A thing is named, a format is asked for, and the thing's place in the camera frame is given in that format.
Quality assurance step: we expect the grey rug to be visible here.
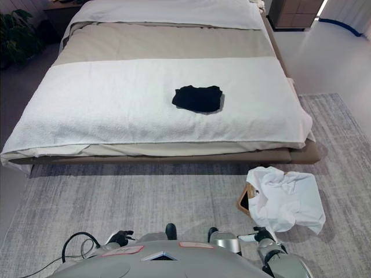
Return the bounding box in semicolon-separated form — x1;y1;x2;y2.
0;93;371;278

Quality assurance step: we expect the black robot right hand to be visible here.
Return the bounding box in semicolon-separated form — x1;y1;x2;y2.
237;226;277;244

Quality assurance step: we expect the black garment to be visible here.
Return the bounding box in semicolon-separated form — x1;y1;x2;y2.
171;85;223;116

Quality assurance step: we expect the wooden laundry basket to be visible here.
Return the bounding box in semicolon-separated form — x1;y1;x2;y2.
237;170;293;218

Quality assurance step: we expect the white shirt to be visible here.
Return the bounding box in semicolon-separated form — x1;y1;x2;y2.
246;166;326;235

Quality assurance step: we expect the silver robot leg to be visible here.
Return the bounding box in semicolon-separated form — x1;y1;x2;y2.
136;222;178;247
206;226;242;256

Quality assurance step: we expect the silver robot left leg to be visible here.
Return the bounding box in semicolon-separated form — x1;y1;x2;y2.
136;222;178;247

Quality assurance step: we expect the silver robot right leg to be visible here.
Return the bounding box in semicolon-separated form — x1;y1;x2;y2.
206;226;242;256

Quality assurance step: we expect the grey robot torso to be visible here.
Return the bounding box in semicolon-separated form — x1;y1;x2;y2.
52;239;273;278

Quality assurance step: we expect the blue curved barrier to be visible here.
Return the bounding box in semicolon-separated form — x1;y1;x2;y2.
318;17;363;38

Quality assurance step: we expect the beige duvet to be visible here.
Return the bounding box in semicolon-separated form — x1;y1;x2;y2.
53;22;276;67

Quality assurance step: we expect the white fleece blanket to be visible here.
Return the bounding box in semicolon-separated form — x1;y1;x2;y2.
1;55;313;155

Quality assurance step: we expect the dark wooden nightstand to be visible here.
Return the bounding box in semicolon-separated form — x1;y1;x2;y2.
43;2;83;44

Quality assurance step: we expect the brown wooden dresser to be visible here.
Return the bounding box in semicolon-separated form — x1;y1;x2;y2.
268;0;321;30

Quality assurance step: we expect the white bed cover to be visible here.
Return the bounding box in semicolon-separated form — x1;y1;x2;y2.
68;0;263;30

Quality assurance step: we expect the cream bed sheet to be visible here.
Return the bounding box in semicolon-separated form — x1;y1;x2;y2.
1;137;317;167

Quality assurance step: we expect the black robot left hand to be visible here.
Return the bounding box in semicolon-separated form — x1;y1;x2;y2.
111;229;134;247

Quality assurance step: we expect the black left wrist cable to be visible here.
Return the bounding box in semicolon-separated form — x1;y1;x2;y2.
61;231;101;264

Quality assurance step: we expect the green potted plant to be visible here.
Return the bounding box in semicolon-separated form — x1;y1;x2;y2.
0;9;44;70

